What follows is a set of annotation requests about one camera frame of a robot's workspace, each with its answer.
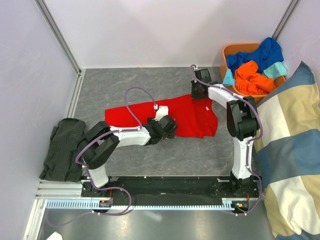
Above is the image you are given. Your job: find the red t shirt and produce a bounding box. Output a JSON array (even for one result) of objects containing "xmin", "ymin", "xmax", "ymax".
[{"xmin": 104, "ymin": 94, "xmax": 218, "ymax": 138}]

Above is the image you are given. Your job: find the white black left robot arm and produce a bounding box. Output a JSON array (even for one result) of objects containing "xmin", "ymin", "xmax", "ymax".
[{"xmin": 76, "ymin": 115, "xmax": 178, "ymax": 197}]

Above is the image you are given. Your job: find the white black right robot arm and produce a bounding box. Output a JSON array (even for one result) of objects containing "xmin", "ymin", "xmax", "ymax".
[{"xmin": 190, "ymin": 64, "xmax": 261, "ymax": 197}]

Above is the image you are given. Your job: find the orange t shirt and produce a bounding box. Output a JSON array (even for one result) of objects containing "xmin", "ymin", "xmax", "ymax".
[{"xmin": 234, "ymin": 60, "xmax": 276, "ymax": 96}]

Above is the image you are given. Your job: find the orange plastic laundry basket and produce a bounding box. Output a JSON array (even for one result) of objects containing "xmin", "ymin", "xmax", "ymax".
[{"xmin": 220, "ymin": 42, "xmax": 287, "ymax": 112}]

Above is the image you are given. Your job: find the blue and teal t shirt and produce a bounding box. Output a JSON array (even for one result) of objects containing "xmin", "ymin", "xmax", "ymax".
[{"xmin": 222, "ymin": 37, "xmax": 284, "ymax": 87}]

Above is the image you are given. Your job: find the blue and beige checked pillow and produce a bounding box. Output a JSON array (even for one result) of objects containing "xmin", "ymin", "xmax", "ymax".
[{"xmin": 254, "ymin": 62, "xmax": 320, "ymax": 240}]

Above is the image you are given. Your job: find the dark green striped folded shirt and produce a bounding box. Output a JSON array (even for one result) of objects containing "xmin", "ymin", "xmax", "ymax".
[{"xmin": 39, "ymin": 118, "xmax": 86, "ymax": 183}]

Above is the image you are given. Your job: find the white object bottom left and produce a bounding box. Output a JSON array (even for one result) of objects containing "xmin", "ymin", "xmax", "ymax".
[{"xmin": 46, "ymin": 231, "xmax": 63, "ymax": 240}]

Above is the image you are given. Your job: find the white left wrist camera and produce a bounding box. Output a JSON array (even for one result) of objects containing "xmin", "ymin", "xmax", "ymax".
[{"xmin": 154, "ymin": 105, "xmax": 169, "ymax": 121}]

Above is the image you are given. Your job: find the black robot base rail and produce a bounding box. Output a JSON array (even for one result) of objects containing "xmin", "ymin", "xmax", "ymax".
[{"xmin": 81, "ymin": 176, "xmax": 259, "ymax": 199}]

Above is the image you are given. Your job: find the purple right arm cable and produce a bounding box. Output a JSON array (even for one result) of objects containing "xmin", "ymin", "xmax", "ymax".
[{"xmin": 189, "ymin": 64, "xmax": 263, "ymax": 218}]

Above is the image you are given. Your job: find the light blue slotted cable duct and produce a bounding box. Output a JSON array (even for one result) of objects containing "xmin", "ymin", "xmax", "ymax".
[{"xmin": 46, "ymin": 199, "xmax": 237, "ymax": 211}]

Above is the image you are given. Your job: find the right aluminium corner post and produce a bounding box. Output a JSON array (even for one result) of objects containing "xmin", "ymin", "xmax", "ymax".
[{"xmin": 271, "ymin": 0, "xmax": 301, "ymax": 41}]

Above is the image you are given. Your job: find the aluminium corner frame post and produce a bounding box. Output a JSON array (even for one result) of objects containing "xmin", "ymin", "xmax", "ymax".
[{"xmin": 34, "ymin": 0, "xmax": 83, "ymax": 73}]

